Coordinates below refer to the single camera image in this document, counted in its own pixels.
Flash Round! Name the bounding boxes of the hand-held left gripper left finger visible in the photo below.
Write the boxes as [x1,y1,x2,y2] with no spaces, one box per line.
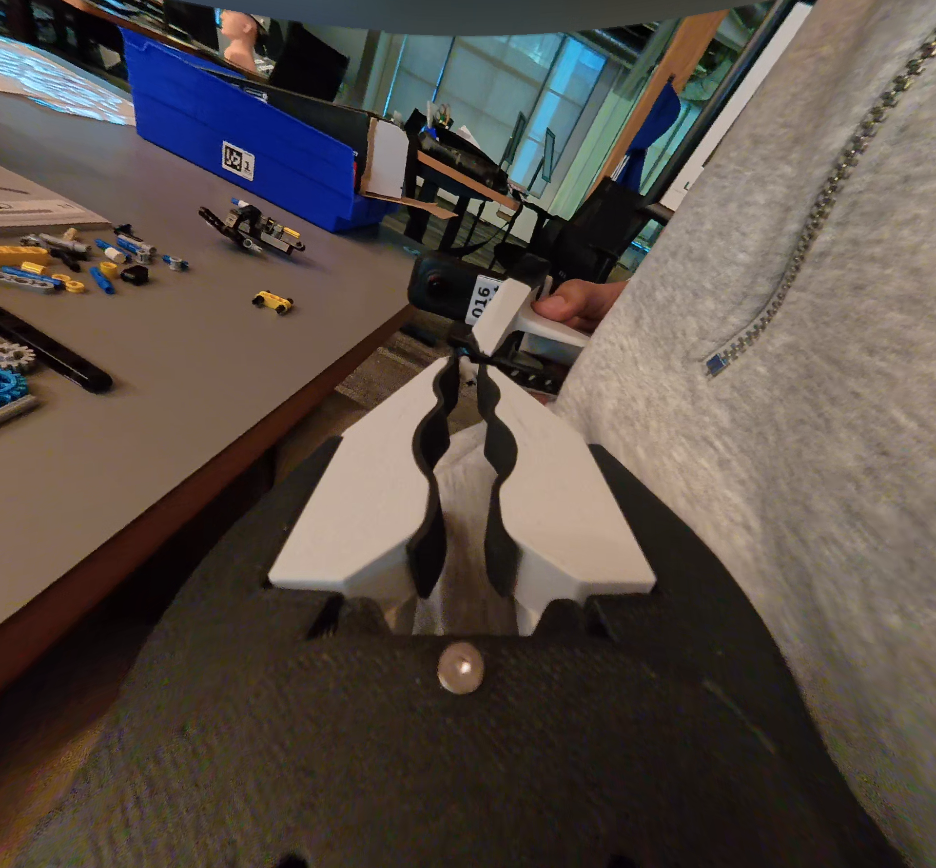
[268,356,455,600]

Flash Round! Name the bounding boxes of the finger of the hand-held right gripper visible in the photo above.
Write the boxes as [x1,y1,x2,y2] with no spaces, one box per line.
[470,279,544,357]

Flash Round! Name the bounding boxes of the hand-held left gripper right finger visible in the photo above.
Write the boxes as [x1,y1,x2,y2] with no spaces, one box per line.
[475,364,658,637]

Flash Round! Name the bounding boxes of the black lego connector piece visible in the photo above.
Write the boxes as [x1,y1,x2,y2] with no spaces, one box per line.
[452,345,506,376]

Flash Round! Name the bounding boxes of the black grey yellow lego assembly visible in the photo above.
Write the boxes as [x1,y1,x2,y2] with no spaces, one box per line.
[198,198,307,255]

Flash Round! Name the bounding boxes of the scattered small lego pieces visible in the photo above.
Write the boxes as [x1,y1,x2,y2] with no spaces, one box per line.
[18,223,192,297]

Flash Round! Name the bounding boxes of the long black lego beam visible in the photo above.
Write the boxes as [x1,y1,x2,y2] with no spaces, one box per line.
[0,307,115,394]

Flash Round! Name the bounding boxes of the thin light grey lego beam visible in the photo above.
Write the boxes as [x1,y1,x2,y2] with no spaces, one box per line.
[0,268,64,296]

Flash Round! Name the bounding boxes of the lego instruction booklet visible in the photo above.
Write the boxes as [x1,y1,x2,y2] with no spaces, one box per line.
[0,166,113,235]

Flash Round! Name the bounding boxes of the person's right hand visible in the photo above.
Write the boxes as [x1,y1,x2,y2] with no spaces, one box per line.
[531,279,630,334]

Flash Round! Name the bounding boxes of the wooden office desk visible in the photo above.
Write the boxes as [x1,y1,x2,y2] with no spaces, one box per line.
[406,108,525,245]

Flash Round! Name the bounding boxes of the light trousers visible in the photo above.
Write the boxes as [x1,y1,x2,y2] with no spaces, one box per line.
[413,425,529,637]

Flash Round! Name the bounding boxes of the black office chair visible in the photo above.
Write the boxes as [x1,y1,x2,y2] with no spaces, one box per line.
[545,177,671,285]

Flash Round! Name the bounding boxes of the hanging blue cloth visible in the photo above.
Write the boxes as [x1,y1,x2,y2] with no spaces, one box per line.
[618,77,683,193]

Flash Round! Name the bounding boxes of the blue plastic bin holding box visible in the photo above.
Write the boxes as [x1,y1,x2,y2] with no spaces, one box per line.
[120,27,390,235]

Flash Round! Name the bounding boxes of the pink mannequin head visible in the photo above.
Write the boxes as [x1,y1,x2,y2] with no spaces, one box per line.
[218,8,261,77]

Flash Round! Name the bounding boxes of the white instruction sheet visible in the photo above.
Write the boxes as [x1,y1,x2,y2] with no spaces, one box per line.
[0,35,137,128]

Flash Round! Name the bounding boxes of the wooden post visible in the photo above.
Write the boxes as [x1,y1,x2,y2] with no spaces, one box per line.
[585,9,732,201]

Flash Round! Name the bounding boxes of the white wall poster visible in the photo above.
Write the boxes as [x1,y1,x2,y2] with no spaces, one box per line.
[662,1,817,211]

